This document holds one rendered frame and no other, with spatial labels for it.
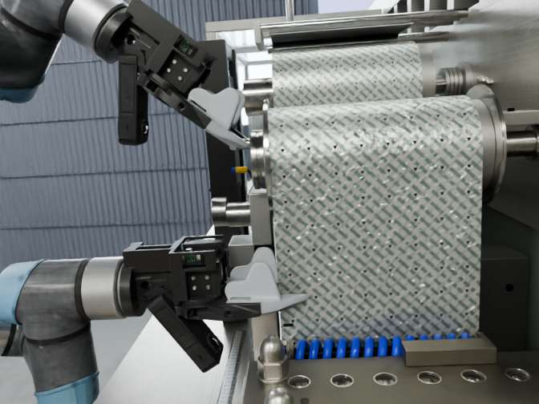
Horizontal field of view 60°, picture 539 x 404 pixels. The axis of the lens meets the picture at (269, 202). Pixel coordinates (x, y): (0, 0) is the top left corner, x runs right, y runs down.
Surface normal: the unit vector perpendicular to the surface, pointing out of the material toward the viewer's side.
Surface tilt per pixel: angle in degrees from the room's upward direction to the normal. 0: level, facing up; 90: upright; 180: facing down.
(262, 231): 90
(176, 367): 0
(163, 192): 90
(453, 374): 0
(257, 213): 90
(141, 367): 0
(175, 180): 90
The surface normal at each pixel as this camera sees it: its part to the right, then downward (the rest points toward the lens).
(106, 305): -0.03, 0.37
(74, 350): 0.77, 0.07
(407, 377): -0.07, -0.98
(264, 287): -0.15, 0.20
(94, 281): -0.07, -0.30
